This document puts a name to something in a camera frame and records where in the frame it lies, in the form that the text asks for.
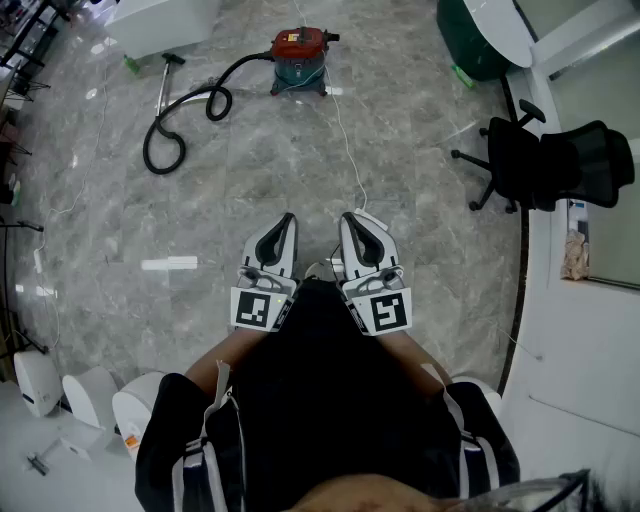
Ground silver vacuum wand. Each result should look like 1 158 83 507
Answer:
153 51 187 118

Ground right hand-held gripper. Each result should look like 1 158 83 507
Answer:
339 211 414 337

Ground black metal rack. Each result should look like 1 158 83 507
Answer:
0 0 71 104

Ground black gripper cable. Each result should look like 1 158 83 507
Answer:
327 242 347 281

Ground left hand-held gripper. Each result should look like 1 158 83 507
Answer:
229 212 301 334

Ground person's left forearm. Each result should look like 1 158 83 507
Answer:
184 327 267 401

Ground red and green vacuum cleaner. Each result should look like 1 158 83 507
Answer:
269 26 341 98

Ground white block counter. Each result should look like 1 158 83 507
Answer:
105 0 222 57

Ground person's black clothing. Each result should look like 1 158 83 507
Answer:
134 278 522 512

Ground thin white floor cable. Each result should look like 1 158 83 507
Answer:
32 64 112 351

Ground white power cable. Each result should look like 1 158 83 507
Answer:
289 0 369 211

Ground person's right forearm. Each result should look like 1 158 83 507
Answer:
379 329 449 401

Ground green bathtub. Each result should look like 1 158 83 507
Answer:
436 0 532 84

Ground black vacuum hose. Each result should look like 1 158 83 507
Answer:
142 49 277 176

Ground small metal tool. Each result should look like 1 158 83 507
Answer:
25 449 53 477

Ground crumpled paper bag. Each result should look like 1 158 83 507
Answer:
559 231 592 281

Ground black office chair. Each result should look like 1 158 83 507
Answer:
450 98 636 215

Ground person's glasses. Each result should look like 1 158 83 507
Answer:
498 468 594 512

